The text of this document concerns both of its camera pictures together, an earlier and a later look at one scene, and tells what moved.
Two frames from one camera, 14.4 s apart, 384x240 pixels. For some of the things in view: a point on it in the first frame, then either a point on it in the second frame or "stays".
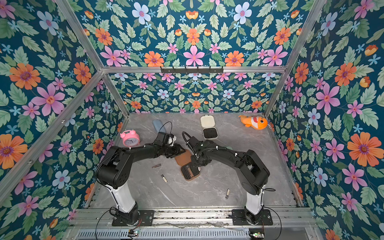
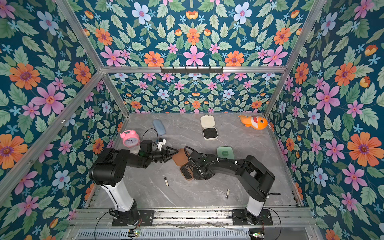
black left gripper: x=177 y=150 -> x=166 y=155
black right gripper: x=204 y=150 -> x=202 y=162
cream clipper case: x=209 y=131 stays
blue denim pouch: x=158 y=126 stays
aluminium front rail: x=283 y=218 stays
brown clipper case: x=189 y=171 stays
